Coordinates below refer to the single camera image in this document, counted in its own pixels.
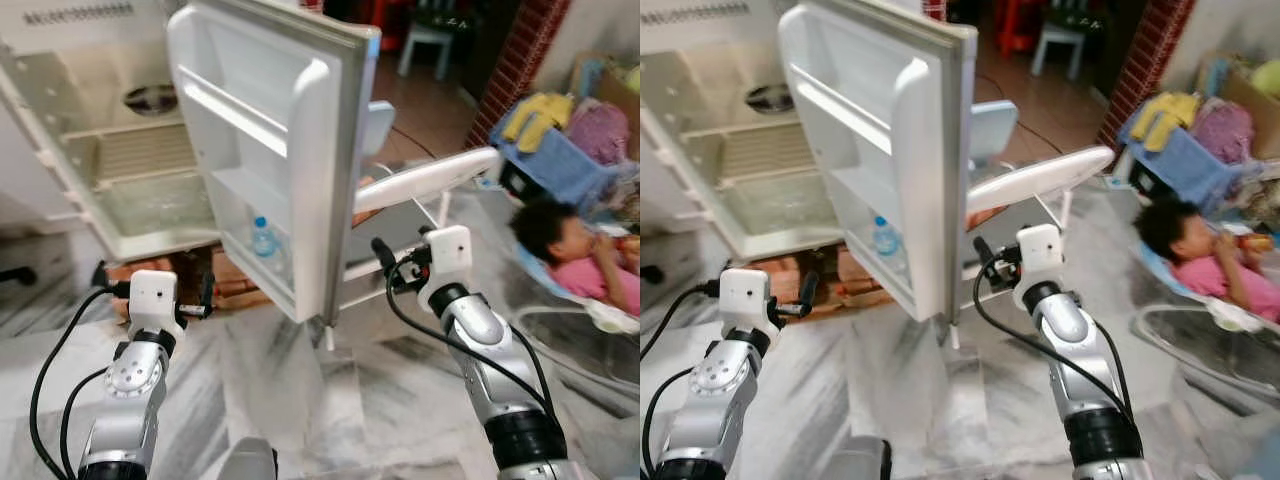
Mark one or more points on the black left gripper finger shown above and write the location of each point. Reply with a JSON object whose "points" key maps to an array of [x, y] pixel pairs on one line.
{"points": [[808, 290], [208, 292]]}

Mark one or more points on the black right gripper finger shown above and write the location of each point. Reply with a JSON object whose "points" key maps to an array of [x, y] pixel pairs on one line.
{"points": [[983, 250], [382, 255]]}

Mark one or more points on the clear water bottle blue label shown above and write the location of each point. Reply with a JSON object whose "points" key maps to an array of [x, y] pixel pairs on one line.
{"points": [[265, 245], [887, 240]]}

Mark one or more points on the silver mini fridge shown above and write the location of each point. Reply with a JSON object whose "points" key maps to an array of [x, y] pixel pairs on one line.
{"points": [[300, 150], [900, 150]]}

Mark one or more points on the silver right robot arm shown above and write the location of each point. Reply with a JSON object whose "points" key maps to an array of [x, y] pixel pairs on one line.
{"points": [[1065, 325], [480, 325]]}

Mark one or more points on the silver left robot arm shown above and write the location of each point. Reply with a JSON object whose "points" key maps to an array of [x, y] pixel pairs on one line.
{"points": [[125, 400], [710, 400]]}

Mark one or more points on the stack of red bricks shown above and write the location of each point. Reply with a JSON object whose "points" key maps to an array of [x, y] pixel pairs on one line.
{"points": [[855, 275], [235, 280]]}

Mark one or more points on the light blue plastic chair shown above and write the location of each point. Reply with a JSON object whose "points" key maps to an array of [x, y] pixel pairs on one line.
{"points": [[995, 130], [380, 125]]}

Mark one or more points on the small black box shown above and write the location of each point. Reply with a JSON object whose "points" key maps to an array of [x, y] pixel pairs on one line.
{"points": [[520, 182], [1148, 182]]}

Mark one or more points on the silver left robot leg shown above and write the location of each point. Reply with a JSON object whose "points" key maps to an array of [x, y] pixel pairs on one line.
{"points": [[855, 462], [248, 462]]}

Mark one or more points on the child in pink shirt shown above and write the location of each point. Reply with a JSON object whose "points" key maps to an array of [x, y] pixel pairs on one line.
{"points": [[590, 275], [1215, 275]]}

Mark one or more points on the blue cloth pile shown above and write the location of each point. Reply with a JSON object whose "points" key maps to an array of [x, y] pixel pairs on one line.
{"points": [[1190, 170], [565, 170]]}

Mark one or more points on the steel bowl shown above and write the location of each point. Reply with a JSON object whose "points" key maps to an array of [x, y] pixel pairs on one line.
{"points": [[152, 100], [770, 98]]}

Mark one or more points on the yellow cloth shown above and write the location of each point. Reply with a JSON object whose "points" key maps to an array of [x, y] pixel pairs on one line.
{"points": [[540, 115], [1165, 115]]}

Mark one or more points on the light blue plastic stool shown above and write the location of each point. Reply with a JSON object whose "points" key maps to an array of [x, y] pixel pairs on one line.
{"points": [[1060, 35], [430, 35]]}

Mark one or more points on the red plastic stool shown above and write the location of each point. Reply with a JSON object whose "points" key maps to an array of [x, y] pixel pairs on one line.
{"points": [[1020, 25], [385, 20]]}

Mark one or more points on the purple cloth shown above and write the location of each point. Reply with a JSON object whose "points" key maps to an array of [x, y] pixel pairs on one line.
{"points": [[600, 135], [1225, 135]]}

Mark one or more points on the brown cardboard box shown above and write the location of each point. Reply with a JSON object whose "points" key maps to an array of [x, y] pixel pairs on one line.
{"points": [[625, 100], [1265, 125]]}

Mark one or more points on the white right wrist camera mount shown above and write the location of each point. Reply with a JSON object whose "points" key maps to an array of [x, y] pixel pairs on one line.
{"points": [[1042, 250], [450, 250]]}

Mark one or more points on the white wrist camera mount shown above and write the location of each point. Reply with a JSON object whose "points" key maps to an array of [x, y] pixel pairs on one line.
{"points": [[450, 250], [745, 295], [153, 295], [1042, 250]]}

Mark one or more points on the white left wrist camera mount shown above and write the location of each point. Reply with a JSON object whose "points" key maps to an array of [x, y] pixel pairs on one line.
{"points": [[153, 295], [745, 295]]}

